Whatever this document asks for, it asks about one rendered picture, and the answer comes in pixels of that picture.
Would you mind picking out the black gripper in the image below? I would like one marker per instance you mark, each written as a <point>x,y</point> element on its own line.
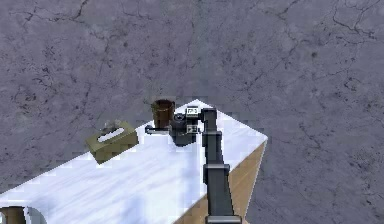
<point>181,136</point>

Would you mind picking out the brown cup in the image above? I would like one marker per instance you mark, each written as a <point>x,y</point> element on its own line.
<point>163,115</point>

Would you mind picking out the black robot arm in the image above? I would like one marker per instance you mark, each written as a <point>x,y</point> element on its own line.
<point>216,180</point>

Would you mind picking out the olive tissue box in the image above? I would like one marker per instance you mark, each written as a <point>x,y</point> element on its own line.
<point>112,142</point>

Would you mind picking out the white-topped wooden table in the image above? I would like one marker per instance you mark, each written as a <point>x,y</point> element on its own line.
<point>133,186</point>

